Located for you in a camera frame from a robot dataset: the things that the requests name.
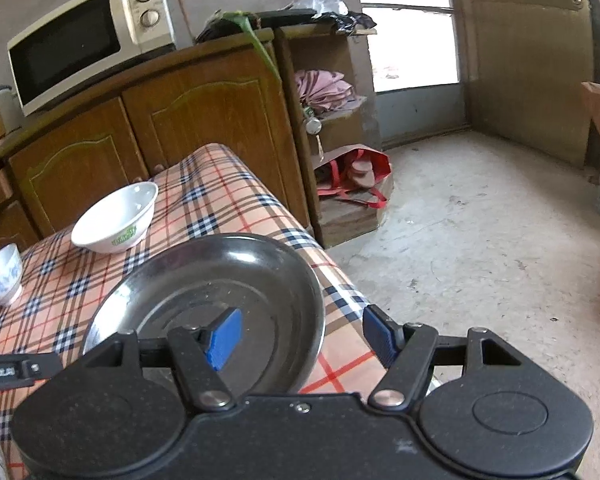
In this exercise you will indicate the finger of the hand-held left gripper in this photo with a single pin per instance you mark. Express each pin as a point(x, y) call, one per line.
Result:
point(42, 369)

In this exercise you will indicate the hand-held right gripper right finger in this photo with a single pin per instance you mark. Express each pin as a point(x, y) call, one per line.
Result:
point(380, 335)

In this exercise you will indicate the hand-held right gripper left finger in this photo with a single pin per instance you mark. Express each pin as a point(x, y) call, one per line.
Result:
point(225, 337)

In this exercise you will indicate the large steel plate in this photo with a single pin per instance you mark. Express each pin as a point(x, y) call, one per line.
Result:
point(260, 270)

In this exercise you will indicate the white bowl with blue pattern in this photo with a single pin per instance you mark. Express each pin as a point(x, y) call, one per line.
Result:
point(0, 275)

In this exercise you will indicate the white bowl with green print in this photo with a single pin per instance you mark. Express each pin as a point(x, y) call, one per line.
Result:
point(115, 215)

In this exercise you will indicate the plaid tablecloth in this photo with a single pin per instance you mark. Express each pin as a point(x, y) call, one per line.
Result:
point(220, 195)

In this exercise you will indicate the red shopping bag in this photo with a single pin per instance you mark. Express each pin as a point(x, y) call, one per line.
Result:
point(375, 165)

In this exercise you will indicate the brown wooden cabinet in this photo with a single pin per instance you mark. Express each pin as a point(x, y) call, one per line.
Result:
point(205, 125)

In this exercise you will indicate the white round hanging object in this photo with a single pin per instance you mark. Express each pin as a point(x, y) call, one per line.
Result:
point(312, 122)

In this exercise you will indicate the pink folded umbrella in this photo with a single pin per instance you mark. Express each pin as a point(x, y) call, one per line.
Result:
point(325, 87)

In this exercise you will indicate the wooden open shelf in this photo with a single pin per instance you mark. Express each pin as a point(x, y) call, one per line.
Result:
point(330, 50)

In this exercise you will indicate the glass door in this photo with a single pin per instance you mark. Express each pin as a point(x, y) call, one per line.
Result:
point(410, 45)

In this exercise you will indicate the green leafy stalk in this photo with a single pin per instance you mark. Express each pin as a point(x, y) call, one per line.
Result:
point(260, 47)

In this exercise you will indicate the wooden door leaf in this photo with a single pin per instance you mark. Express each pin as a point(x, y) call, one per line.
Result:
point(530, 70)

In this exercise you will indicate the dark crumpled cloth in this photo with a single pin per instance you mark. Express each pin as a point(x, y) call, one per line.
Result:
point(352, 22)

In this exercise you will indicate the black flat tray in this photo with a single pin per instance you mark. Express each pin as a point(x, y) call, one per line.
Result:
point(280, 17)

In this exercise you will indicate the cream microwave oven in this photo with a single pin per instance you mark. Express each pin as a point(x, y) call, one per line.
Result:
point(65, 45)

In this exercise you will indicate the clear plastic bag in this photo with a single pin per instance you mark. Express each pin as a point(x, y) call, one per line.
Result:
point(322, 0)

